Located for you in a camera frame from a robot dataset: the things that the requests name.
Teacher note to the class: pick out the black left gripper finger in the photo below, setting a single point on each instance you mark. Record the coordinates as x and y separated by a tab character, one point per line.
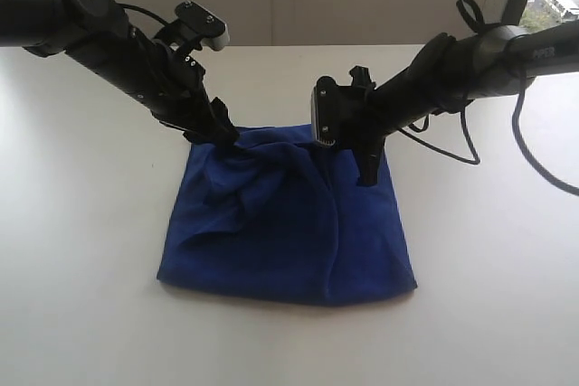
225	137
197	138

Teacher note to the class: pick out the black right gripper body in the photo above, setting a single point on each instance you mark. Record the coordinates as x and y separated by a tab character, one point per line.
358	128

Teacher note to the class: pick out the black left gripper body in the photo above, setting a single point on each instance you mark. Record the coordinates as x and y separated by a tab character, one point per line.
171	86

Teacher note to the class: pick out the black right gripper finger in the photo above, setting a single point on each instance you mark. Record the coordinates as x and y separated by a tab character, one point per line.
368	162

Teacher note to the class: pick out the blue microfiber towel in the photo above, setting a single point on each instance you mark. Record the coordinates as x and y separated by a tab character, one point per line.
278	218

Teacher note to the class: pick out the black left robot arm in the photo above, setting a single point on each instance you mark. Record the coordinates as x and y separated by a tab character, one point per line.
93	33

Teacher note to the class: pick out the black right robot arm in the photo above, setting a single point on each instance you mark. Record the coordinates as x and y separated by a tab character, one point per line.
448	73

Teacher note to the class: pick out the white bus outside window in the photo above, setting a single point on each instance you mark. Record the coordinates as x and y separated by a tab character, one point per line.
564	10

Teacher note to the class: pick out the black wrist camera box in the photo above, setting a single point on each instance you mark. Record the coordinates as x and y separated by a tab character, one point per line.
196	23
326	111

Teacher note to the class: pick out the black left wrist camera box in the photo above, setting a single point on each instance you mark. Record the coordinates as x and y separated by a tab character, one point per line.
196	23

